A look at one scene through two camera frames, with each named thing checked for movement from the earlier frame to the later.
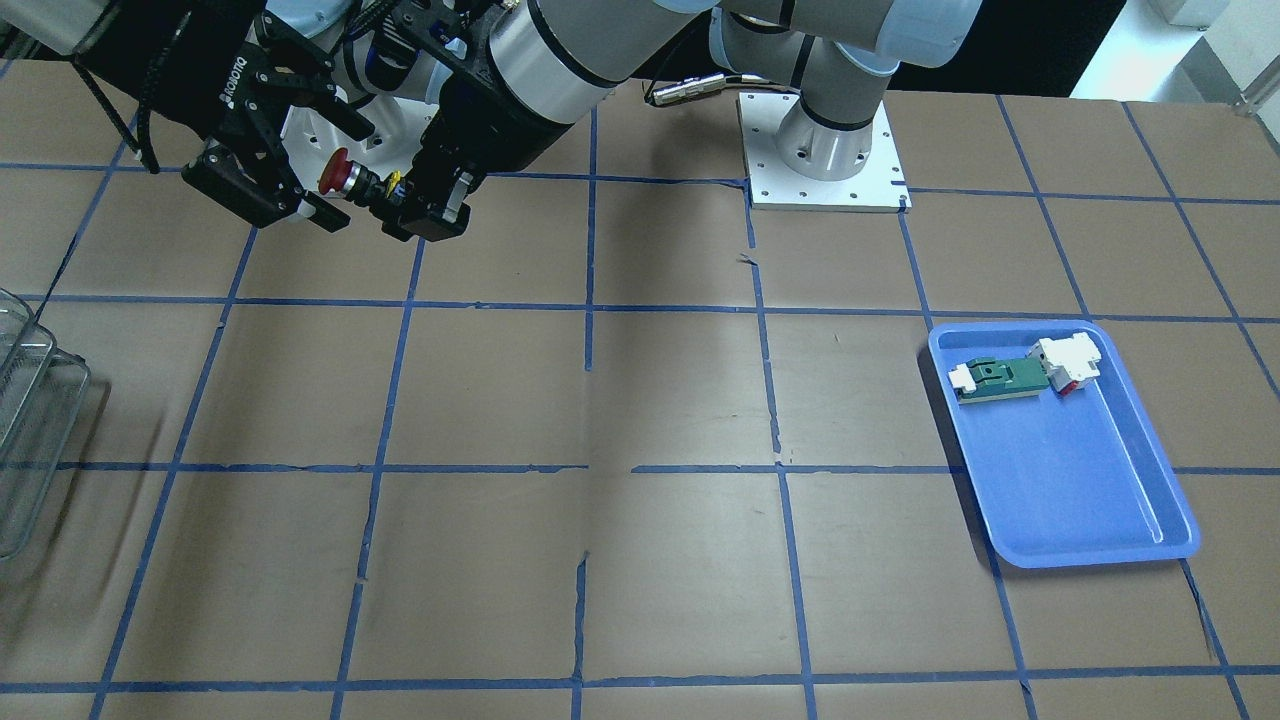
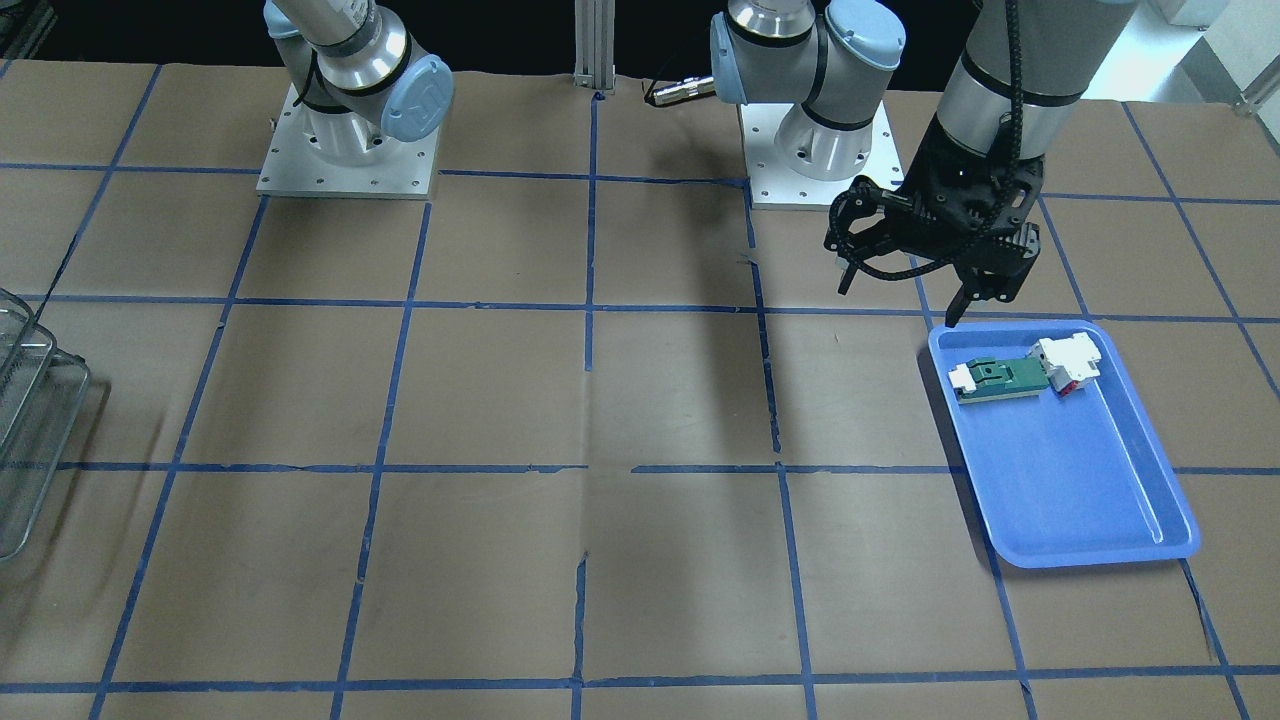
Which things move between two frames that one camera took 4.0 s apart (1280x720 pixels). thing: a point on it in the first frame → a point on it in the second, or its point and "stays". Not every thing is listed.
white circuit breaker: [1069, 362] stays
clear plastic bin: [42, 393] stays
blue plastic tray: [1071, 479] stays
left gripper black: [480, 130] → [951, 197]
